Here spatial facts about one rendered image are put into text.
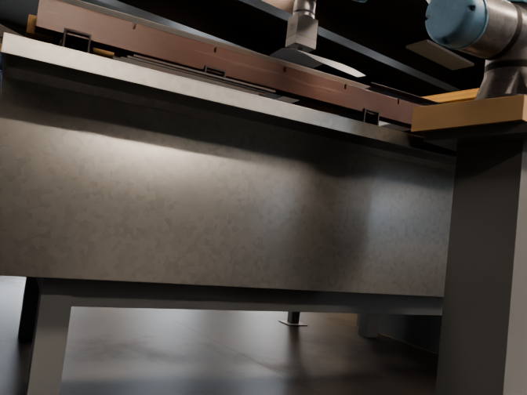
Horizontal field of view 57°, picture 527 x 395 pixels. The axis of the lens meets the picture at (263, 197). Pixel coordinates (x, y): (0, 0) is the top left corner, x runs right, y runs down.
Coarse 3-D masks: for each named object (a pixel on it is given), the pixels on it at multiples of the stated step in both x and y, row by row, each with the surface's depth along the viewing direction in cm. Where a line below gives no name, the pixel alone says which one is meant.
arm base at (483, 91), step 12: (504, 60) 100; (516, 60) 99; (492, 72) 102; (504, 72) 100; (516, 72) 98; (492, 84) 101; (504, 84) 99; (516, 84) 98; (480, 96) 102; (492, 96) 99; (504, 96) 98
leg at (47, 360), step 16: (48, 288) 98; (64, 288) 100; (48, 304) 98; (64, 304) 100; (48, 320) 98; (64, 320) 100; (48, 336) 98; (64, 336) 100; (32, 352) 98; (48, 352) 98; (64, 352) 100; (32, 368) 97; (48, 368) 98; (32, 384) 97; (48, 384) 98
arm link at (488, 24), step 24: (432, 0) 99; (456, 0) 94; (480, 0) 92; (504, 0) 97; (432, 24) 99; (456, 24) 94; (480, 24) 93; (504, 24) 95; (456, 48) 98; (480, 48) 97
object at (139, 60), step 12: (120, 60) 87; (132, 60) 88; (144, 60) 89; (156, 60) 90; (168, 72) 91; (180, 72) 92; (192, 72) 93; (204, 72) 94; (216, 84) 96; (228, 84) 97; (240, 84) 98
